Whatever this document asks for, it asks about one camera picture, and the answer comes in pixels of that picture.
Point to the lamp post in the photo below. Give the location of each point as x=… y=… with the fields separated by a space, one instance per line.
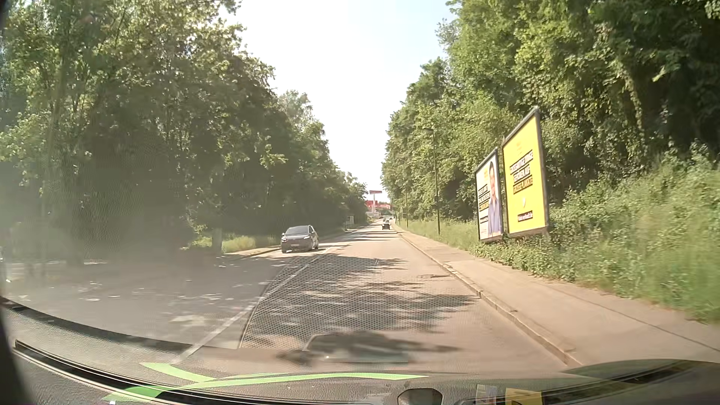
x=436 y=180

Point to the red building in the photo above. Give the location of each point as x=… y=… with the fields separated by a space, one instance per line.
x=378 y=206

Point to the grey asphalt road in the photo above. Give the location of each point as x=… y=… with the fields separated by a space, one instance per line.
x=360 y=298

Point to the grey paved pavement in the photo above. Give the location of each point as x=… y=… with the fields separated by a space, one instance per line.
x=562 y=304

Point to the row of trees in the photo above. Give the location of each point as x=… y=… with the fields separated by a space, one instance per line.
x=140 y=129
x=562 y=84

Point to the yellow billboard with portrait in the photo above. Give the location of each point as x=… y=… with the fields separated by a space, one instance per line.
x=489 y=198

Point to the red sign on tall pylon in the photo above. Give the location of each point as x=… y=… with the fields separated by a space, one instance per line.
x=374 y=198

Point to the overgrown grass verge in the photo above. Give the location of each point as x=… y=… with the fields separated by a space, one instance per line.
x=630 y=247

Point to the road markings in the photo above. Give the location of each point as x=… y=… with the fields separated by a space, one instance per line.
x=284 y=280

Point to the dark grey car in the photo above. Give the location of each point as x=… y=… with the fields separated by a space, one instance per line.
x=299 y=238

